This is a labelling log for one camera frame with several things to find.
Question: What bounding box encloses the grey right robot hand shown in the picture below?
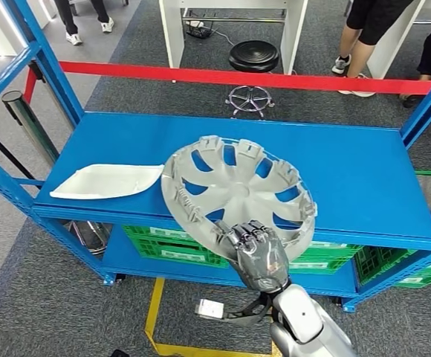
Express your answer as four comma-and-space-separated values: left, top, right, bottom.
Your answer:
215, 220, 291, 294

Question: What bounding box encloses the grey plastic wheel hubcap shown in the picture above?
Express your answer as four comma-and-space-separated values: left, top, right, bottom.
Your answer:
161, 135, 317, 263

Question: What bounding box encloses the blue metal shelf rack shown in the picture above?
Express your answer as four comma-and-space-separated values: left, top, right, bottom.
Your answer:
0, 0, 431, 315

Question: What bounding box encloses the white plastic panel part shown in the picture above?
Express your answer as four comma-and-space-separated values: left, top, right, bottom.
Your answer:
49, 164, 165, 201

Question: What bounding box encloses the chrome stool base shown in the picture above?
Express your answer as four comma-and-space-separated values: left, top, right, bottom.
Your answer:
67, 220, 113, 257

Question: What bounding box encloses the black round stool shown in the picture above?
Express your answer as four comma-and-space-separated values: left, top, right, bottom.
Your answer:
225, 40, 280, 119

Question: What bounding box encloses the red barrier belt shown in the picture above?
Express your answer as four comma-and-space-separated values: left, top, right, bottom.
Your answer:
22, 60, 431, 104

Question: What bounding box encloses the black barrier belt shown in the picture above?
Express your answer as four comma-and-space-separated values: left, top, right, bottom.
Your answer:
0, 119, 38, 182

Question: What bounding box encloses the white desk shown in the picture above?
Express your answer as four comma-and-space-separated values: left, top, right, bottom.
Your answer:
367, 0, 431, 80
159, 0, 309, 75

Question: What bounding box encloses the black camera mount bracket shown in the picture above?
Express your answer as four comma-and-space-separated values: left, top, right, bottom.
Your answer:
220, 293, 275, 327

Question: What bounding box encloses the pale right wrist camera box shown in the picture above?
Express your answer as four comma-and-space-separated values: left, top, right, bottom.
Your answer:
195, 299, 225, 321

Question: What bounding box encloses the chrome stanchion post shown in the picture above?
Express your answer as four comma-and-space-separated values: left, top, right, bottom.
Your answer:
1, 90, 60, 166

